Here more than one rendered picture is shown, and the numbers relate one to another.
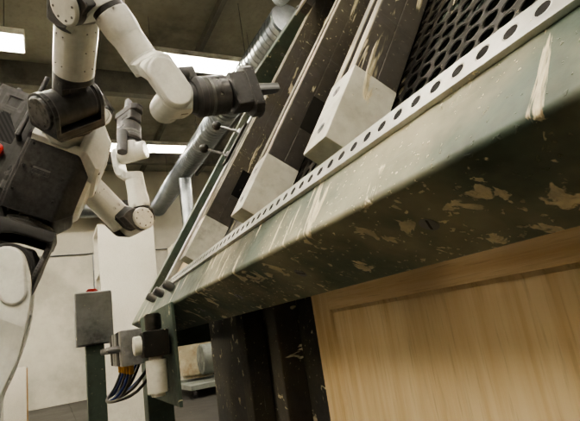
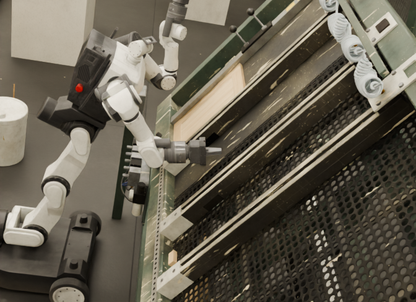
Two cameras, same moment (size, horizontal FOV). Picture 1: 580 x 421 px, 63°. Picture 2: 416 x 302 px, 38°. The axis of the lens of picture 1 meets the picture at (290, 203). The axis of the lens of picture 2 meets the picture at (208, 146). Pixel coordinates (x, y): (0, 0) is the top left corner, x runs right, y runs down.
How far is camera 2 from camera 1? 2.11 m
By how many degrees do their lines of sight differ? 51
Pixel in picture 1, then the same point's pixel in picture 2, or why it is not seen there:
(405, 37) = (210, 265)
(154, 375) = (135, 209)
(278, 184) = (181, 227)
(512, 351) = not seen: outside the picture
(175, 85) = (153, 161)
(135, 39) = (138, 135)
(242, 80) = (196, 152)
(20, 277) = (85, 145)
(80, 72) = not seen: hidden behind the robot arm
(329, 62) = (236, 179)
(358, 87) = (176, 279)
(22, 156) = (91, 94)
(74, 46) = not seen: hidden behind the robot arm
